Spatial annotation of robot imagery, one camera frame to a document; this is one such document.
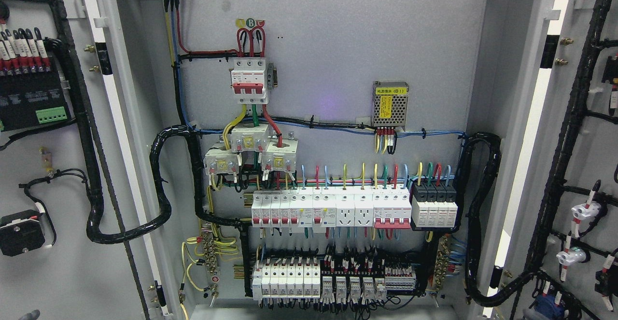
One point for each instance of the dark grey robot left hand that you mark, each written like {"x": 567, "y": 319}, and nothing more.
{"x": 33, "y": 315}

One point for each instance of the grey cabinet door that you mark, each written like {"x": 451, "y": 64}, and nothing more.
{"x": 543, "y": 203}
{"x": 122, "y": 54}

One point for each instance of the black digital power meter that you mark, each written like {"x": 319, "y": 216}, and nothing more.
{"x": 32, "y": 99}

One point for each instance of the white socket breaker row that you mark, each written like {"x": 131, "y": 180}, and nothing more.
{"x": 319, "y": 209}

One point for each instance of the red three pole main breaker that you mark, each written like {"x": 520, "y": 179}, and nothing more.
{"x": 252, "y": 79}

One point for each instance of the black surge protector modules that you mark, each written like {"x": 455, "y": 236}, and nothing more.
{"x": 433, "y": 208}

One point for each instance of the perforated metal power supply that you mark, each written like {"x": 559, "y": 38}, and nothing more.
{"x": 390, "y": 101}

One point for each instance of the white rotary selector switch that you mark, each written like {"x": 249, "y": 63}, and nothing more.
{"x": 21, "y": 232}

